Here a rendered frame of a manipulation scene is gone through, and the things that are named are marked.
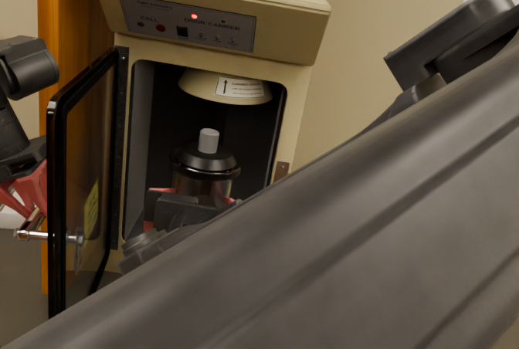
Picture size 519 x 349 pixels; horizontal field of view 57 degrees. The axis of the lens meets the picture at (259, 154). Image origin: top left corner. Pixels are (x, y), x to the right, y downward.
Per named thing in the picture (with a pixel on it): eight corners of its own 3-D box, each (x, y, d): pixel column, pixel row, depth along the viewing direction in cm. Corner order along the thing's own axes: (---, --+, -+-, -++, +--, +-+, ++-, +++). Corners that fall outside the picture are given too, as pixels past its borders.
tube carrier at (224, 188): (160, 257, 83) (175, 141, 76) (222, 266, 84) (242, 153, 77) (147, 295, 73) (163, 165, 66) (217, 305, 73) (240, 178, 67)
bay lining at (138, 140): (154, 184, 114) (167, 35, 100) (261, 202, 114) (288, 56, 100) (120, 240, 91) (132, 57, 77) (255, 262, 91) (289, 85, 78)
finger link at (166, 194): (158, 169, 73) (144, 194, 64) (205, 177, 73) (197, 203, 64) (154, 209, 75) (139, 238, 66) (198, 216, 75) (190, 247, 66)
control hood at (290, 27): (113, 28, 76) (116, -38, 72) (313, 63, 76) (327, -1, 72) (85, 40, 65) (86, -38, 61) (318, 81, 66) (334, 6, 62)
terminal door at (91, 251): (108, 255, 91) (118, 45, 75) (55, 392, 63) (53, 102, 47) (104, 254, 90) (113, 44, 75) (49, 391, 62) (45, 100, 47)
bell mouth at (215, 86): (188, 71, 97) (191, 44, 95) (273, 86, 97) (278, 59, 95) (167, 93, 81) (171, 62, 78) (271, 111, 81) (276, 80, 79)
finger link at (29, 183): (26, 213, 67) (-7, 154, 63) (74, 199, 66) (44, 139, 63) (5, 240, 60) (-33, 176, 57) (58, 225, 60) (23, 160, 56)
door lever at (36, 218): (79, 215, 67) (79, 198, 66) (57, 252, 58) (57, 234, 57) (39, 210, 66) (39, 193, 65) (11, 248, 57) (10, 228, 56)
